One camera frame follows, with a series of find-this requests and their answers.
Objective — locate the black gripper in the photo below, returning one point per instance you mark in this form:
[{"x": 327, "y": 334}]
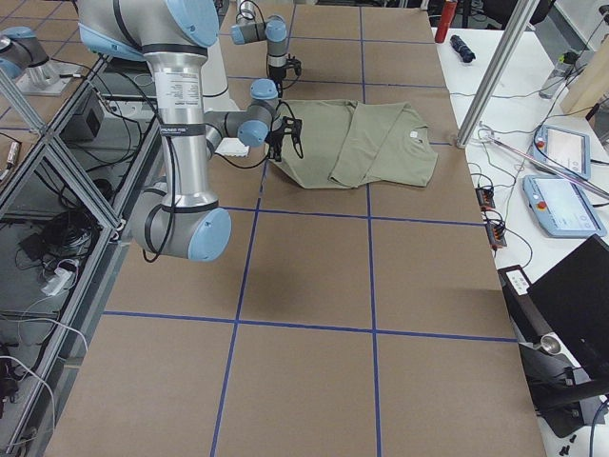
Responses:
[
  {"x": 277, "y": 74},
  {"x": 275, "y": 138}
]

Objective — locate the olive green long-sleeve shirt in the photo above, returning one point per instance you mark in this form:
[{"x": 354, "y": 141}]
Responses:
[{"x": 348, "y": 144}]

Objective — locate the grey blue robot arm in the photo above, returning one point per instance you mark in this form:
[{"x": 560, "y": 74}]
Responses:
[
  {"x": 179, "y": 215},
  {"x": 252, "y": 27}
]

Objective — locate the red water bottle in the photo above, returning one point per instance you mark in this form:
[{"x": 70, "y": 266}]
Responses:
[{"x": 448, "y": 12}]

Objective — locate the folded dark blue umbrella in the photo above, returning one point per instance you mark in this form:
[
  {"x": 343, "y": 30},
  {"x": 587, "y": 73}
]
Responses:
[{"x": 460, "y": 47}]

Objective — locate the brown control box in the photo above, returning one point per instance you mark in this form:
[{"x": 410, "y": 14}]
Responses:
[{"x": 85, "y": 123}]

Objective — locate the far blue teach pendant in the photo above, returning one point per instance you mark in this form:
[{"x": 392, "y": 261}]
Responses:
[{"x": 562, "y": 148}]

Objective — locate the blue teach pendant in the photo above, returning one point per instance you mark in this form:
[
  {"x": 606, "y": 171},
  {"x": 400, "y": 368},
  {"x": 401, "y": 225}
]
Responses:
[
  {"x": 562, "y": 148},
  {"x": 561, "y": 208}
]

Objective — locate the near blue teach pendant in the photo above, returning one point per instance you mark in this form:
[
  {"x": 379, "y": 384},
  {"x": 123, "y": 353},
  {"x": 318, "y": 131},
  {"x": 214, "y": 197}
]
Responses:
[{"x": 561, "y": 208}]

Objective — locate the black monitor on stand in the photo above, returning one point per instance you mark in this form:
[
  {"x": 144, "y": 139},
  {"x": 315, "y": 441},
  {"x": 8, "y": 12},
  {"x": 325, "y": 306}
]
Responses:
[{"x": 563, "y": 322}]

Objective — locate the aluminium frame post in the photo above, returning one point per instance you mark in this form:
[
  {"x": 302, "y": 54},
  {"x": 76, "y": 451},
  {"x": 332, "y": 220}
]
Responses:
[{"x": 510, "y": 37}]

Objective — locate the aluminium extrusion frame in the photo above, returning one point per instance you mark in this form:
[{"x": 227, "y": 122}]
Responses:
[{"x": 63, "y": 209}]

